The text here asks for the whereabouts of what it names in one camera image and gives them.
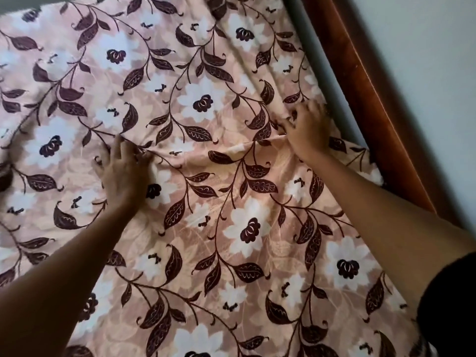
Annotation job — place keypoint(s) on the person's right hand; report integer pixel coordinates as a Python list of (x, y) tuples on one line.
[(306, 131)]

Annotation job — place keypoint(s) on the person's left hand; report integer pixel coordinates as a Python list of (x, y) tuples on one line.
[(124, 178)]

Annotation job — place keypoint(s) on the dark wooden bed frame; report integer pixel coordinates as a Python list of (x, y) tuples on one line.
[(364, 107)]

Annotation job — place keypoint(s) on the white textured mattress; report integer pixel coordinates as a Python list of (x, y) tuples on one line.
[(320, 70)]

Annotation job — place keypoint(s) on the pink floral bed sheet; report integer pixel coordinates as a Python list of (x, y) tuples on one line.
[(223, 182)]

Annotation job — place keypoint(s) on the person's left forearm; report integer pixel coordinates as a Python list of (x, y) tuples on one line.
[(63, 278)]

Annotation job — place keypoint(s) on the person's right forearm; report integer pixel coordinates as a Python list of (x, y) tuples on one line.
[(386, 226)]

